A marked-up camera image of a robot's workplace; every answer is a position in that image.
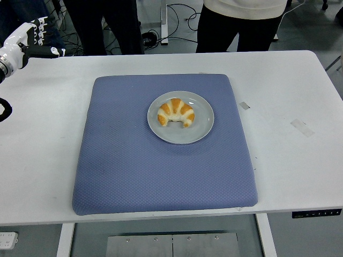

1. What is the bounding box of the white table leg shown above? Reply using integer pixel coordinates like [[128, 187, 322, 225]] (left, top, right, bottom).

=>
[[56, 223, 76, 257], [255, 213, 278, 257]]

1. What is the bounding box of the grey round plate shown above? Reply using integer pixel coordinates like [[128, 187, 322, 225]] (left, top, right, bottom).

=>
[[147, 90, 215, 146]]

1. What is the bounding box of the blue quilted mat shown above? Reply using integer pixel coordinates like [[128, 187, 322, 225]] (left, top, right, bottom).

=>
[[71, 73, 259, 216]]

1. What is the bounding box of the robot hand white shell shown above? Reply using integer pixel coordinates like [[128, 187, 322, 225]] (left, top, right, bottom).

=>
[[2, 16, 66, 71]]

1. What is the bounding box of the white background desk post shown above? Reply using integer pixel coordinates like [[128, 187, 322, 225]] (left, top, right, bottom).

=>
[[160, 0, 169, 46]]

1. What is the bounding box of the black table control panel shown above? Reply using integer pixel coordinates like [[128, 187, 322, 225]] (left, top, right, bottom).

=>
[[292, 208, 343, 220]]

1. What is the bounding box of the grey metal plate with screws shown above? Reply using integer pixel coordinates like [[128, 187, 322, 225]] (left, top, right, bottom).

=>
[[106, 232, 240, 257]]

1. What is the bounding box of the large clear tape piece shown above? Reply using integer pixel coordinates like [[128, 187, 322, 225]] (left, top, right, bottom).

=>
[[290, 118, 316, 138]]

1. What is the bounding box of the person in white top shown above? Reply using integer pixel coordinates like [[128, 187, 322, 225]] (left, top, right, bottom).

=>
[[195, 0, 289, 54]]

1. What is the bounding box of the person in black trousers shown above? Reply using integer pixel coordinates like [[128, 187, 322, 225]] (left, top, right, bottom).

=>
[[63, 0, 146, 56]]

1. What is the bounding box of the person in blue jeans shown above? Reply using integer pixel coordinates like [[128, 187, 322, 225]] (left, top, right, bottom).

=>
[[0, 0, 66, 58]]

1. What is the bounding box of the croissant bread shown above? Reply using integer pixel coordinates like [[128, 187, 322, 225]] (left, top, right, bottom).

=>
[[157, 98, 196, 129]]

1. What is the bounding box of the coiled black floor cable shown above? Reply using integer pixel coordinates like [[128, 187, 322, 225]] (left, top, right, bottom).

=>
[[141, 28, 162, 47]]

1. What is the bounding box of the white power strip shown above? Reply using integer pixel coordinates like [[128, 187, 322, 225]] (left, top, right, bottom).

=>
[[0, 232, 19, 250]]

